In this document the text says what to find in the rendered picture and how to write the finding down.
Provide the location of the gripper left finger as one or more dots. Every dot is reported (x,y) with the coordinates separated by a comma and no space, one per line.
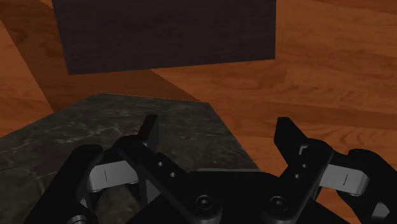
(145,156)

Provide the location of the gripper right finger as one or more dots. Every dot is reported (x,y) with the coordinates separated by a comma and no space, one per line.
(310,158)

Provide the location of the dark robot stand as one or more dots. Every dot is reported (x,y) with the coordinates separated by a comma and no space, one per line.
(164,34)

